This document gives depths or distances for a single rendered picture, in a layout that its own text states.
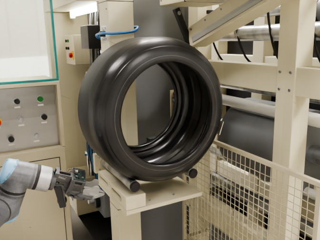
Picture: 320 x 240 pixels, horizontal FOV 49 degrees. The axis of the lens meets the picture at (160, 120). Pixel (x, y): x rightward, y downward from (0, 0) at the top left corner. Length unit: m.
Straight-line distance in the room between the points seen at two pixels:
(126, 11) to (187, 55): 0.46
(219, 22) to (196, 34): 0.19
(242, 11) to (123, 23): 0.56
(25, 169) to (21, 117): 0.75
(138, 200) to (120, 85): 0.49
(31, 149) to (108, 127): 0.86
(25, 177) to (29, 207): 0.87
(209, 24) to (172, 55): 0.36
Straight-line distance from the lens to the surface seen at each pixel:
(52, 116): 2.08
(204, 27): 1.71
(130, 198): 1.47
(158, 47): 1.35
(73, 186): 1.33
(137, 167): 1.39
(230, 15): 1.55
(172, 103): 2.01
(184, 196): 1.60
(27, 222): 2.19
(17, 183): 1.31
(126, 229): 1.98
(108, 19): 1.71
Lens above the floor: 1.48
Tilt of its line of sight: 13 degrees down
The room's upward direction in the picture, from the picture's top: 1 degrees counter-clockwise
